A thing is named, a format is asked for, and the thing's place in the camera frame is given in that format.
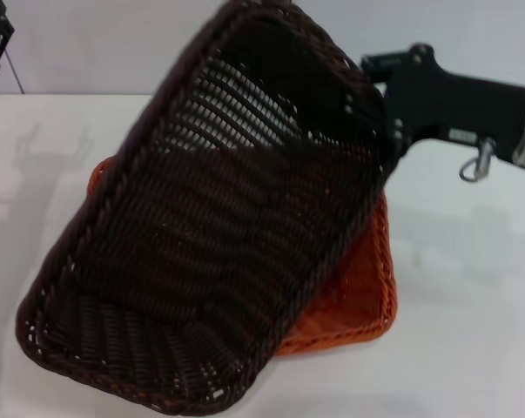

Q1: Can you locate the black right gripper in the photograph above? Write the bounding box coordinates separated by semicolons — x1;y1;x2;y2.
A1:
343;42;525;158

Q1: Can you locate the orange woven plastic basket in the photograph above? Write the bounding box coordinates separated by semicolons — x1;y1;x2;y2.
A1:
87;158;397;361

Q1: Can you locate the dark brown woven plastic basket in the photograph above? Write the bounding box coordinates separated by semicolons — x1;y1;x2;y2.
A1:
16;0;387;418

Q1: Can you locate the silver ring pull pin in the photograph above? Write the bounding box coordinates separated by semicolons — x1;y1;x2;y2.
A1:
459;138;496;183

